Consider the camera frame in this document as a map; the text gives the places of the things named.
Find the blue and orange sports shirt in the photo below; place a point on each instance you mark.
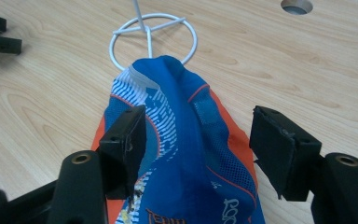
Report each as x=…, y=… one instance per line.
x=186, y=149

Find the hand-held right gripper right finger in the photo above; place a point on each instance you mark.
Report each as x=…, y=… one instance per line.
x=276, y=149

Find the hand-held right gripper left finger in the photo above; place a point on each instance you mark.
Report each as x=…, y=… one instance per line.
x=122, y=146

